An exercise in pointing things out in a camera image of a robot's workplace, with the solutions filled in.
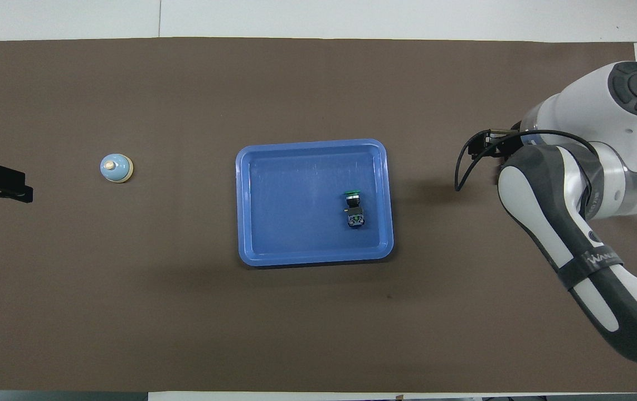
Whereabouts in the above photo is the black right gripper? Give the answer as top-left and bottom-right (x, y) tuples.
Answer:
(466, 125), (523, 160)

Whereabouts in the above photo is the green push button switch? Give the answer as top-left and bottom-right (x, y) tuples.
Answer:
(343, 190), (366, 229)

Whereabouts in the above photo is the light blue service bell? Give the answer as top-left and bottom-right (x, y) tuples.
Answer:
(100, 154), (134, 184)

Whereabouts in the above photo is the blue plastic tray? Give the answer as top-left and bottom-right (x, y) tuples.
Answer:
(235, 138), (395, 267)

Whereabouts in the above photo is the brown table mat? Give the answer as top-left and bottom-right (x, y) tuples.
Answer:
(0, 37), (637, 393)

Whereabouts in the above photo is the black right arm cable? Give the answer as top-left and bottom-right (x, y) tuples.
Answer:
(454, 129), (599, 219)

